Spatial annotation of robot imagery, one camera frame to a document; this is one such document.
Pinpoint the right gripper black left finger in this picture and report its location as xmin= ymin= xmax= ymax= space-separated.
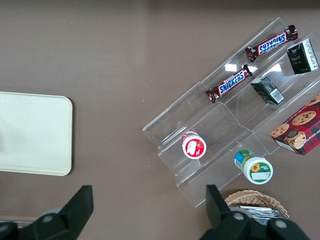
xmin=14 ymin=184 xmax=95 ymax=240

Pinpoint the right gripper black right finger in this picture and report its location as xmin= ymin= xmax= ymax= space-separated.
xmin=199 ymin=184 xmax=313 ymax=240

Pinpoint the light wicker basket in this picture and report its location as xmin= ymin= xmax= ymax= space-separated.
xmin=224 ymin=189 xmax=290 ymax=220

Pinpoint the cream plastic tray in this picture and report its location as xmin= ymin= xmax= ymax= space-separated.
xmin=0 ymin=91 xmax=74 ymax=177

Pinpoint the aluminium foil container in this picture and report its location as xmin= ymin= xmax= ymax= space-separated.
xmin=237 ymin=205 xmax=288 ymax=227

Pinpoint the green lidded sunflower cup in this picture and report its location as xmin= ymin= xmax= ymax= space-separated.
xmin=233 ymin=149 xmax=274 ymax=185

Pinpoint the red lidded yogurt cup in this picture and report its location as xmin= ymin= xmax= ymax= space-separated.
xmin=181 ymin=130 xmax=207 ymax=160

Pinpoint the clear acrylic stepped stand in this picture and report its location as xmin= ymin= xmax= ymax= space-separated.
xmin=141 ymin=17 xmax=320 ymax=209

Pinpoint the red plaid cookie box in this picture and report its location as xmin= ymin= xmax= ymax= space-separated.
xmin=269 ymin=93 xmax=320 ymax=156

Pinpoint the Snickers chocolate bar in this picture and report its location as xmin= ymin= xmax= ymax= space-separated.
xmin=244 ymin=24 xmax=299 ymax=63
xmin=205 ymin=63 xmax=254 ymax=104

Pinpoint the dark green drink carton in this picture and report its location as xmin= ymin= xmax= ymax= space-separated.
xmin=286 ymin=37 xmax=320 ymax=75
xmin=250 ymin=76 xmax=286 ymax=105

